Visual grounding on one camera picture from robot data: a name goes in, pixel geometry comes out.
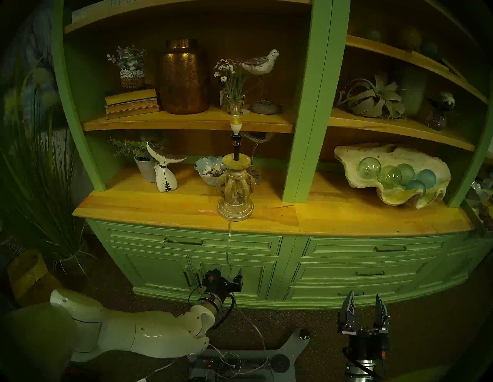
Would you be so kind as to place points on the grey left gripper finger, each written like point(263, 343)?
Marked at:
point(238, 278)

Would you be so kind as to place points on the large blue glass ball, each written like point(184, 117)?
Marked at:
point(427, 178)

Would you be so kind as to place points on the brown woven decor ball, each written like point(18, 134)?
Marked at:
point(409, 38)

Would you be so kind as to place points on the flowers in glass vase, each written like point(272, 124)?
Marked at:
point(232, 82)

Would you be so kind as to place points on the blue wall painting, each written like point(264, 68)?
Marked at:
point(36, 57)

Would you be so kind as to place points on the bowl of shells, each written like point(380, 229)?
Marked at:
point(204, 165)

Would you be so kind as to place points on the white whale tail figurine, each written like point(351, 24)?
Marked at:
point(165, 179)

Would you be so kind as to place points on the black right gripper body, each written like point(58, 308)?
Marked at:
point(366, 342)

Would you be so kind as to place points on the yellow green glass ball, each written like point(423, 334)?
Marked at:
point(389, 178)

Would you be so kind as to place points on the teal decor ball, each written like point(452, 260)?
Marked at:
point(428, 49)

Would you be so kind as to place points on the plant in woven basket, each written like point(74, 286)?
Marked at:
point(131, 75)

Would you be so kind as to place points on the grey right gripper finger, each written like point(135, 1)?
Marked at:
point(347, 314)
point(382, 317)

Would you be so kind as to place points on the teal glass ball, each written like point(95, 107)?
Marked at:
point(407, 172)

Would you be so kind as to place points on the small plant in glass pot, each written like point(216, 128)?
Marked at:
point(439, 113)

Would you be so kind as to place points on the dark green decor ball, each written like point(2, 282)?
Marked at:
point(369, 34)

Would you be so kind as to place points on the candle shaped light bulb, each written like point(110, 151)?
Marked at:
point(235, 124)

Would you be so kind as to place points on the small blue glass ball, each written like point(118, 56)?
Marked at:
point(416, 187)

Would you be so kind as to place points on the grey air plant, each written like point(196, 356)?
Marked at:
point(371, 99)

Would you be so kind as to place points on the hammered copper vase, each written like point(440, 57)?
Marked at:
point(184, 77)

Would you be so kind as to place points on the yellow wood stump table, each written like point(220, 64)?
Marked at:
point(27, 271)

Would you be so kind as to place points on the giant clam shell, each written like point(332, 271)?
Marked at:
point(393, 199)

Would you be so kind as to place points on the green cabinet with wooden shelves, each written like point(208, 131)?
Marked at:
point(192, 208)

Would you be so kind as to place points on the pale green ceramic vase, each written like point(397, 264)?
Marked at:
point(413, 88)

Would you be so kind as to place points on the carved wooden table lamp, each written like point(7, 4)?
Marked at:
point(235, 185)

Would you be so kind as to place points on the tall ornamental grass plant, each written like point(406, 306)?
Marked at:
point(42, 185)

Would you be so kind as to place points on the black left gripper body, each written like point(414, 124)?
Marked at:
point(219, 285)

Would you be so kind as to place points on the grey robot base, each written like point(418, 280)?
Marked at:
point(285, 352)

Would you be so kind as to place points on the clear green glass ball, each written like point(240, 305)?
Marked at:
point(369, 167)

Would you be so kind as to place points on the black power strip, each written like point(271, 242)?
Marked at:
point(210, 364)

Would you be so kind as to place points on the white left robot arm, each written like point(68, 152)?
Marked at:
point(134, 333)

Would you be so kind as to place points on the old hardcover book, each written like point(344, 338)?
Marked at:
point(133, 113)
point(131, 96)
point(133, 106)

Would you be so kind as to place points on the shorebird figurine on stone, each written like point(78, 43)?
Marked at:
point(262, 64)

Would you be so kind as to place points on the green plant in grey pot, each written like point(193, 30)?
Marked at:
point(145, 167)

